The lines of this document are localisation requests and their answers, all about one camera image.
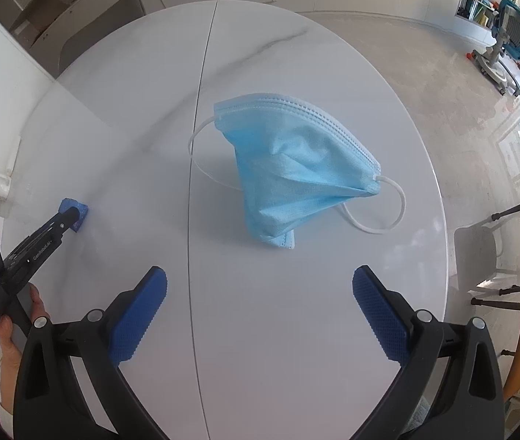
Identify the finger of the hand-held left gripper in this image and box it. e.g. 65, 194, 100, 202
21, 206, 81, 257

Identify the person's left hand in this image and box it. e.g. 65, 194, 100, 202
0, 283, 52, 356

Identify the blue face mask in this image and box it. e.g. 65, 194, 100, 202
188, 92, 407, 250

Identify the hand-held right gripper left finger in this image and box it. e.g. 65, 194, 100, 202
12, 266, 169, 440

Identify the white kitchen cabinet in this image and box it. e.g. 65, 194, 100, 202
0, 0, 100, 78

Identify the white chair with black legs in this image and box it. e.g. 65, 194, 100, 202
452, 187, 520, 313

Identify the grey dining chair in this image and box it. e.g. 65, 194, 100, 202
58, 0, 147, 76

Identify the person's left forearm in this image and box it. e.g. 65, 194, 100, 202
0, 353, 28, 436

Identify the blue children's desk chair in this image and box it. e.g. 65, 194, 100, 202
471, 0, 520, 98

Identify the white wall socket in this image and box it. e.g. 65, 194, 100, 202
0, 165, 14, 199

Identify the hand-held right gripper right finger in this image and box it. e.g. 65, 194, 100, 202
352, 265, 505, 440

